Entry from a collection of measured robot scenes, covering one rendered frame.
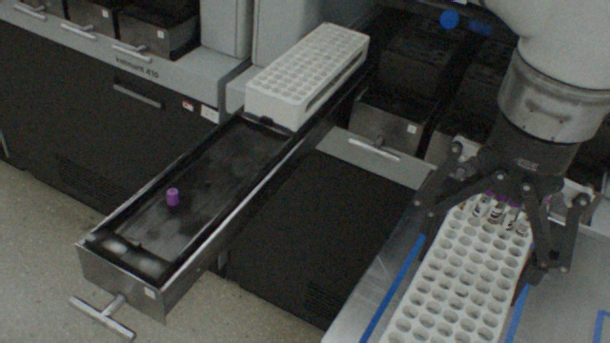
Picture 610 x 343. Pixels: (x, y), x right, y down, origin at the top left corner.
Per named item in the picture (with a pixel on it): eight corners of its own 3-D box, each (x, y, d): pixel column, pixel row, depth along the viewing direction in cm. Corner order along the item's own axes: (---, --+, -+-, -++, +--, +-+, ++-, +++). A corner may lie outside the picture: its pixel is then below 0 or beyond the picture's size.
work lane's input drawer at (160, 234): (316, 68, 118) (322, 30, 112) (374, 89, 114) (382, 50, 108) (57, 302, 67) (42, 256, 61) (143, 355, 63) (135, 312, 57)
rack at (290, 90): (321, 49, 111) (325, 21, 107) (365, 64, 108) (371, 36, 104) (242, 116, 90) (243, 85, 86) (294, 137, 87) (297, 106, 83)
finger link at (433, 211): (511, 180, 50) (500, 169, 50) (428, 224, 58) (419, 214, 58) (519, 159, 53) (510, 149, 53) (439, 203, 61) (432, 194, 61)
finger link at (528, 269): (535, 246, 57) (541, 249, 57) (512, 286, 61) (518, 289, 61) (528, 264, 55) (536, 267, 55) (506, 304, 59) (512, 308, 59)
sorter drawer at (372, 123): (446, 12, 149) (456, -19, 144) (495, 27, 145) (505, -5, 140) (336, 143, 98) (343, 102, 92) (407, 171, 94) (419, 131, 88)
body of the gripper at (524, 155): (487, 118, 46) (457, 195, 52) (586, 157, 43) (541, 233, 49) (507, 83, 51) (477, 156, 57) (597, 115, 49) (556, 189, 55)
